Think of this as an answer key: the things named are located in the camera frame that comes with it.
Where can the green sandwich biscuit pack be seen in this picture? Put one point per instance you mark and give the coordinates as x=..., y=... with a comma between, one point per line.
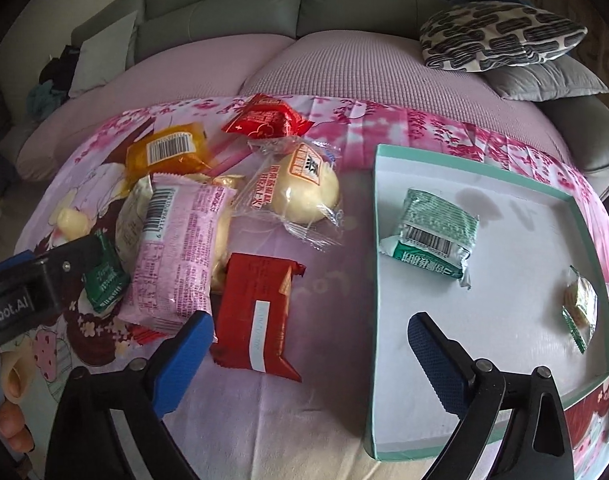
x=580, y=309

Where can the orange cake pack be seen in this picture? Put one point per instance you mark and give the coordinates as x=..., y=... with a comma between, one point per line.
x=181, y=149

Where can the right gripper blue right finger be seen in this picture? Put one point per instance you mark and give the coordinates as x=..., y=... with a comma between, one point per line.
x=446, y=364

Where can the green white barcode snack pack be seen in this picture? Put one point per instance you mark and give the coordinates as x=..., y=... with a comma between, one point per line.
x=433, y=234

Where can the round bun clear wrapper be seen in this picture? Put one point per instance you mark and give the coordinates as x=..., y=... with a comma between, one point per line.
x=296, y=185

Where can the black white patterned pillow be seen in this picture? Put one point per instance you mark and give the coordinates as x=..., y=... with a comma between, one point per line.
x=476, y=37

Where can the grey sofa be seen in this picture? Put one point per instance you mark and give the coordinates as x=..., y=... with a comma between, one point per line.
x=162, y=25

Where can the dark clothes pile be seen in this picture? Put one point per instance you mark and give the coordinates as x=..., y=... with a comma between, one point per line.
x=55, y=81

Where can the red heart snack pack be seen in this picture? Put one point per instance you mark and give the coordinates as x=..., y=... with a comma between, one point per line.
x=264, y=117

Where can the grey cushion right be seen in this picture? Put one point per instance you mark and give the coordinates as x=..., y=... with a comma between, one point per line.
x=561, y=78

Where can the pink bread pack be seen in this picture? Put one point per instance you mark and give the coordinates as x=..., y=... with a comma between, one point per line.
x=177, y=251

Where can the teal rimmed white tray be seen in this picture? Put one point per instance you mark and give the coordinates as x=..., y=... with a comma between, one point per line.
x=531, y=238

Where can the dark red wafer pack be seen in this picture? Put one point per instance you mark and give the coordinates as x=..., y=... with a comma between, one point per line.
x=252, y=319

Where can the small dark green packet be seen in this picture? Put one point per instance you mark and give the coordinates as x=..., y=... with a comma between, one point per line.
x=107, y=282

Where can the light grey cushion left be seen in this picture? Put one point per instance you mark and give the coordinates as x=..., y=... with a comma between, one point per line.
x=104, y=56

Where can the cream bread pack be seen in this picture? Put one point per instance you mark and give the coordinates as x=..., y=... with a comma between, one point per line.
x=131, y=218

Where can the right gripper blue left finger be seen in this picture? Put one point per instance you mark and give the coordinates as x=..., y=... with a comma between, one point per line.
x=176, y=361

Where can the pink sofa seat cover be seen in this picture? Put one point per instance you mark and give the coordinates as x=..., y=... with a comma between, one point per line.
x=343, y=64

